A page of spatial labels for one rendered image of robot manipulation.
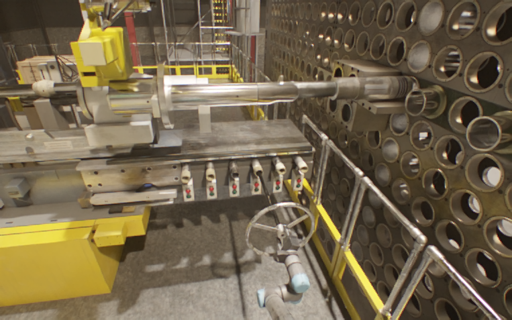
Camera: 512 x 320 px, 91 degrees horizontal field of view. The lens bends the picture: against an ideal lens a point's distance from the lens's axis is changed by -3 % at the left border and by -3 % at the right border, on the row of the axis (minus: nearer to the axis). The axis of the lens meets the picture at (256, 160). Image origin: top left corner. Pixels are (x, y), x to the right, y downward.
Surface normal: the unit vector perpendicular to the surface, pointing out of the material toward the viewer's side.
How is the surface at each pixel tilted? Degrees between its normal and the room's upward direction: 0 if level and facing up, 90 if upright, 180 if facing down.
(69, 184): 90
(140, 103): 90
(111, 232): 0
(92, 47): 90
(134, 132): 90
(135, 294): 0
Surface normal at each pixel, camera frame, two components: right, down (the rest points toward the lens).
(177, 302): 0.03, -0.86
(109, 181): 0.19, 0.50
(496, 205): -0.98, 0.07
